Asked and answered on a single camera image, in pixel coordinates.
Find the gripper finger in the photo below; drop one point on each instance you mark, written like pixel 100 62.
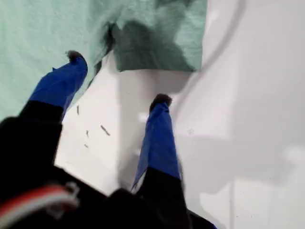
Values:
pixel 62 81
pixel 159 148

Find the pale green T-shirt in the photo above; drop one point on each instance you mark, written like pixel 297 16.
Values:
pixel 35 35

